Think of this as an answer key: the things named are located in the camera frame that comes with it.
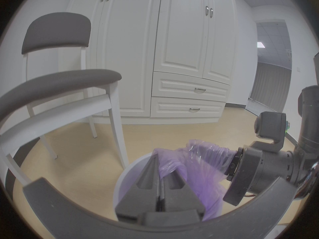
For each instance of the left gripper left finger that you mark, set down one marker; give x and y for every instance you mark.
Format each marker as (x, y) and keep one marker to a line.
(139, 195)

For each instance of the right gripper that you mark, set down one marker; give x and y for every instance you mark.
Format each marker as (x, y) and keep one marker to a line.
(261, 168)

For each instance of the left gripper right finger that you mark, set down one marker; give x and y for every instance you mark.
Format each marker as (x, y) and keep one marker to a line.
(183, 198)

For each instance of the purple plastic bag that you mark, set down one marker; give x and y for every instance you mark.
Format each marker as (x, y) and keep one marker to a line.
(204, 183)

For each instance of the white trash bin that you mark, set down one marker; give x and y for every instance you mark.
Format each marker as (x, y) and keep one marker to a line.
(124, 180)

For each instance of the grey curtain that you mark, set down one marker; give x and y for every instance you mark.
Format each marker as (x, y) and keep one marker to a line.
(271, 88)

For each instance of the ceiling light panel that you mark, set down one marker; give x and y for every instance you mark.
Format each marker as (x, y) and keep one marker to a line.
(261, 44)

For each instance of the white wardrobe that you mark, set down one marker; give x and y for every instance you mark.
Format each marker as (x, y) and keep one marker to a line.
(179, 46)

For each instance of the grey and white chair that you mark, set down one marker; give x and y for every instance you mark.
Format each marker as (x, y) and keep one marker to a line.
(62, 83)

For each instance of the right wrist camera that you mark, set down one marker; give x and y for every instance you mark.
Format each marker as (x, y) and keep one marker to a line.
(270, 124)

